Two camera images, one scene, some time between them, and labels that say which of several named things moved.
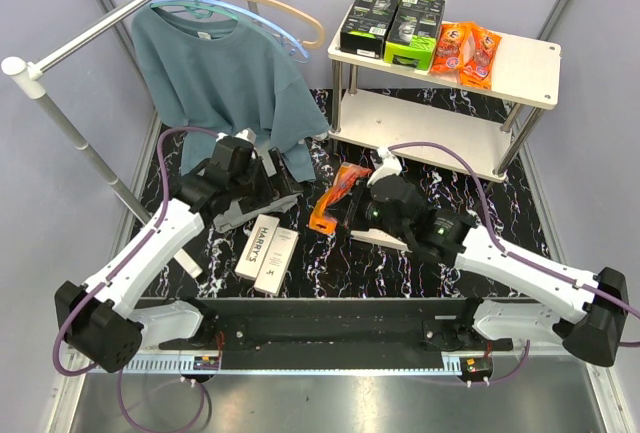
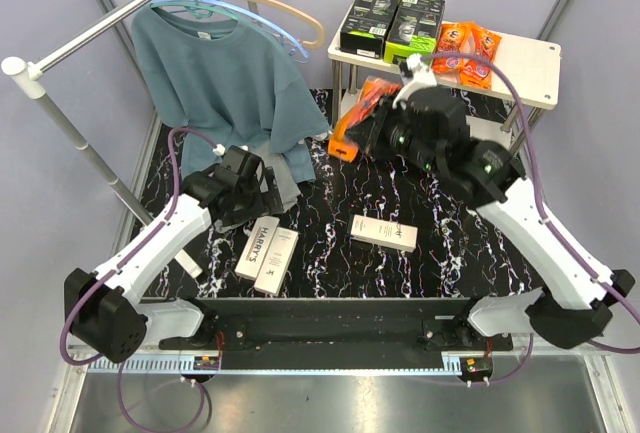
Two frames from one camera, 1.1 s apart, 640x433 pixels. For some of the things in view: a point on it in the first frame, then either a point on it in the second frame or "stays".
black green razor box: x=413 y=33 stays
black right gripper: x=354 y=207 -> x=380 y=119
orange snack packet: x=479 y=60 stays
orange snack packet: x=348 y=175 -> x=372 y=93
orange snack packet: x=448 y=48 stays
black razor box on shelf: x=369 y=17 stays
